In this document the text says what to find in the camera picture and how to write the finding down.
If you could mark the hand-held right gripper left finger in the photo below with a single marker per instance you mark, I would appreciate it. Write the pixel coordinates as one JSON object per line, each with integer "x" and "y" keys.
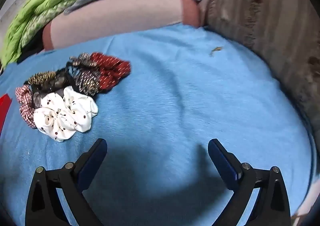
{"x": 92, "y": 164}

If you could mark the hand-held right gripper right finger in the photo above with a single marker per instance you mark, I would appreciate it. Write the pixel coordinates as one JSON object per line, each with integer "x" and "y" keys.
{"x": 225, "y": 168}

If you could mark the white dotted scrunchie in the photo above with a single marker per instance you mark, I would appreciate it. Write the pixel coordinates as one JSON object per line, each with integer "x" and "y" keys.
{"x": 82, "y": 113}
{"x": 47, "y": 121}

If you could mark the red checked scrunchie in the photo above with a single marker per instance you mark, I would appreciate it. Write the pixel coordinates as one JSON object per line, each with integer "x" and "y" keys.
{"x": 25, "y": 111}

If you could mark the black hair claw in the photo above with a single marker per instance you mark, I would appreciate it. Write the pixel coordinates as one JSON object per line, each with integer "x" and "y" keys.
{"x": 66, "y": 75}

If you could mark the red dotted scrunchie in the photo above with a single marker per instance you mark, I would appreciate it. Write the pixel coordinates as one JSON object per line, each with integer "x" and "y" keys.
{"x": 112, "y": 68}

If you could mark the grey black organza scrunchie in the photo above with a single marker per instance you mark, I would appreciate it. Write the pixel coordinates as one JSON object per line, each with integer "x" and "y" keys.
{"x": 41, "y": 77}

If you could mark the red tray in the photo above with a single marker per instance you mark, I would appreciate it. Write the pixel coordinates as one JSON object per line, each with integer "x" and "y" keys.
{"x": 4, "y": 108}

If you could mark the small metal trinket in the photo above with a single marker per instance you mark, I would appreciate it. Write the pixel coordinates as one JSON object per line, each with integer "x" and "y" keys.
{"x": 215, "y": 50}

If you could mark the pink bolster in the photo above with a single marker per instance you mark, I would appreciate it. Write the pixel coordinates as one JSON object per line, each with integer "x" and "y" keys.
{"x": 112, "y": 15}

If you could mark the striped floral sofa cushion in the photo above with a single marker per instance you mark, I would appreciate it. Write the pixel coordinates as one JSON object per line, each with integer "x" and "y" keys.
{"x": 262, "y": 15}

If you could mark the green quilt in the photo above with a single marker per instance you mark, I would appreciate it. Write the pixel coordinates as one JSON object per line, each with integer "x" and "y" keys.
{"x": 37, "y": 3}

